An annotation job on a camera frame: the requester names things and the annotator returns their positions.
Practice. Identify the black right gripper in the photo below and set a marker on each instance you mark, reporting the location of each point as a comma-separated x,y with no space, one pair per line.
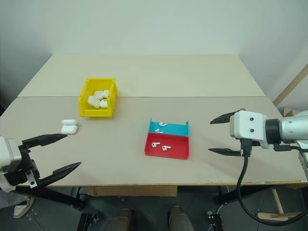
254,143

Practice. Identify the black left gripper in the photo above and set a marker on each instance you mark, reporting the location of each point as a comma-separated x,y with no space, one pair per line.
25,176

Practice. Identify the white earbud case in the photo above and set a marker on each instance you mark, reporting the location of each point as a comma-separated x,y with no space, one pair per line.
69,130

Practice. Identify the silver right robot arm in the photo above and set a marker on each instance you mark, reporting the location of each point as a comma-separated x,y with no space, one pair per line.
292,127

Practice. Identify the yellow plastic bin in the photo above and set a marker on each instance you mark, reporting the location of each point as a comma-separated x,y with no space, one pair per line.
96,113

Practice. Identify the small brown cardboard box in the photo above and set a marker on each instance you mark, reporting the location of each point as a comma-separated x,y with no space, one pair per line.
292,112

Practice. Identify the red plastic tray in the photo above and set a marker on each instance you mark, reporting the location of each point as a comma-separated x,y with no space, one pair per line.
175,150

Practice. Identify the grey trouser leg of bystander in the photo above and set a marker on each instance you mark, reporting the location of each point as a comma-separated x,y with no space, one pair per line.
13,199

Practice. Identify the white sneaker of bystander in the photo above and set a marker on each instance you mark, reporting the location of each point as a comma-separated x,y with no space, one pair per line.
22,209

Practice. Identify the leaning wooden plank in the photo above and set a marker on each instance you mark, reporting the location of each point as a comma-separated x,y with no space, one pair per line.
292,86

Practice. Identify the wooden floor stand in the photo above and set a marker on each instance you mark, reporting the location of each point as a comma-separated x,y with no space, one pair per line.
278,204

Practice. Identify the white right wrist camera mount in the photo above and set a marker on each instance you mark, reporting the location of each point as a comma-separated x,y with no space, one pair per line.
250,125

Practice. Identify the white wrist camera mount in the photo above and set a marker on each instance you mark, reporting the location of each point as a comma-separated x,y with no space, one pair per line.
7,151
250,125

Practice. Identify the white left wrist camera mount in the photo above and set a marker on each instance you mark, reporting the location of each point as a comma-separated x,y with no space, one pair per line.
7,151

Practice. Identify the black floor bracket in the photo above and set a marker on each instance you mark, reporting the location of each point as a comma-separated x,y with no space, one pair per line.
214,222
90,220

